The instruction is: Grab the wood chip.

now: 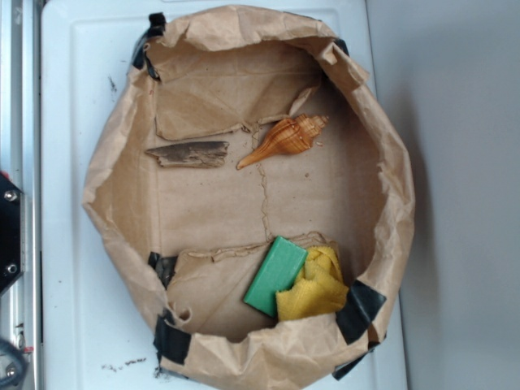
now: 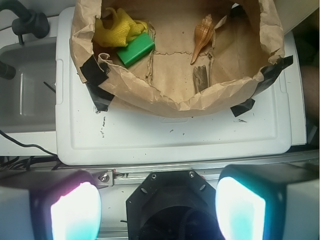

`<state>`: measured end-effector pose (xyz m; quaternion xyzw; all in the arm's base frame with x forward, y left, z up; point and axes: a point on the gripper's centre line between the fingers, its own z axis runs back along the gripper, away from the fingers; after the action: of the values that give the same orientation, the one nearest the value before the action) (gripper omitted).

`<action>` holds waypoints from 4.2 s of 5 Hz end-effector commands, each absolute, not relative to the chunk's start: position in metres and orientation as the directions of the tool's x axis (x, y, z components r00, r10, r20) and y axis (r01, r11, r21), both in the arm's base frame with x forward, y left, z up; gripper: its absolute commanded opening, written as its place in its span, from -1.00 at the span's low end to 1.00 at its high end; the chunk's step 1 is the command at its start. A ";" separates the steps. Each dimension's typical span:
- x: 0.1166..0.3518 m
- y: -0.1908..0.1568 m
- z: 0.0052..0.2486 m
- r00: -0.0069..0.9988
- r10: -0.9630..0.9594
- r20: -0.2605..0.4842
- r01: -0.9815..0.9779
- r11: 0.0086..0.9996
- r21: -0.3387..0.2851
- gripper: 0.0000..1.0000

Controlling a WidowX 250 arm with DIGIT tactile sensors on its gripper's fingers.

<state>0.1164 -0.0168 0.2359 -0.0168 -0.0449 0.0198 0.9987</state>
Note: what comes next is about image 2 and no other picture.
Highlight brown wood chip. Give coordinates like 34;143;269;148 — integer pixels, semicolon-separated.
193;65;209;94

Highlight glowing white gripper right finger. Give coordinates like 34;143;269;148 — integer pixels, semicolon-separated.
215;163;320;240

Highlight aluminium frame rail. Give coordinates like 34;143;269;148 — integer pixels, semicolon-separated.
0;152;320;186

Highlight black cable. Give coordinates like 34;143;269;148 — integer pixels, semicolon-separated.
0;129;58;157

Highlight white plastic lid board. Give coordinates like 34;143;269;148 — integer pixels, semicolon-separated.
55;7;307;166

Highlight glowing white gripper left finger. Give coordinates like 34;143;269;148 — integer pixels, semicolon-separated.
0;170;102;240

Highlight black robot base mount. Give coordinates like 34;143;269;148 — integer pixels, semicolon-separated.
126;170;224;240

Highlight black faucet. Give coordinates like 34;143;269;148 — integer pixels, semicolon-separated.
0;0;50;46

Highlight brown paper bag tray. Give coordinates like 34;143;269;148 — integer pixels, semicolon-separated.
70;0;292;118

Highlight yellow cloth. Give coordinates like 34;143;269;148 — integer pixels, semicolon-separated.
92;7;149;48

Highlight green rectangular block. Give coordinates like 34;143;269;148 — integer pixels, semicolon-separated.
116;32;155;68

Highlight orange spiral seashell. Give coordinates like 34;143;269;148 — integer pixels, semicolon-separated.
190;14;214;65

